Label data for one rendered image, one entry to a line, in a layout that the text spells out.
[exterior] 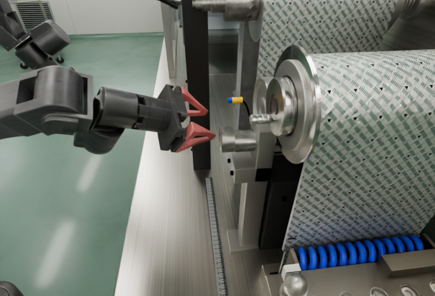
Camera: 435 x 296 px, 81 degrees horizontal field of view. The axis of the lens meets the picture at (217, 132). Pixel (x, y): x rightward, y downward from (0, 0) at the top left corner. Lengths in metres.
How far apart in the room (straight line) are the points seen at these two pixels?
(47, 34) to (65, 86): 0.41
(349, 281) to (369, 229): 0.09
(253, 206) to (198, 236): 0.18
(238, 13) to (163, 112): 0.23
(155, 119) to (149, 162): 0.39
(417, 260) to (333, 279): 0.12
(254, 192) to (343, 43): 0.32
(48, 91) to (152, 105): 0.14
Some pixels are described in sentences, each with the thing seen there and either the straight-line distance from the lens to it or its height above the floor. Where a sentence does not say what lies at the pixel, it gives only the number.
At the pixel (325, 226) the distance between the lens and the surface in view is 0.44.
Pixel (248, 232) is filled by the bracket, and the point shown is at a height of 0.96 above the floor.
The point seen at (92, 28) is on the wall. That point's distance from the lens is 6.20.
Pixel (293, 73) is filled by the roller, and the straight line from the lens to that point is 0.32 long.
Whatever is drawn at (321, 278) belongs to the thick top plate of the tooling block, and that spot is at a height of 1.03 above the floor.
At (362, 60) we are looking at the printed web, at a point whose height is 1.31.
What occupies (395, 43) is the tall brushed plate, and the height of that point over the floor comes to 1.25.
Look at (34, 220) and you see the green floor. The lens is 2.11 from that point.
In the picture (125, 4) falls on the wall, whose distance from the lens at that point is 5.95.
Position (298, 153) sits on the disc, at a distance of 0.33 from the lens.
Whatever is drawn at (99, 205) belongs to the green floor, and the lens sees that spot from 1.99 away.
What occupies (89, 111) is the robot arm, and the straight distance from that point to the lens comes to 0.38.
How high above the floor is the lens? 1.41
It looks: 35 degrees down
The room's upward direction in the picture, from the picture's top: straight up
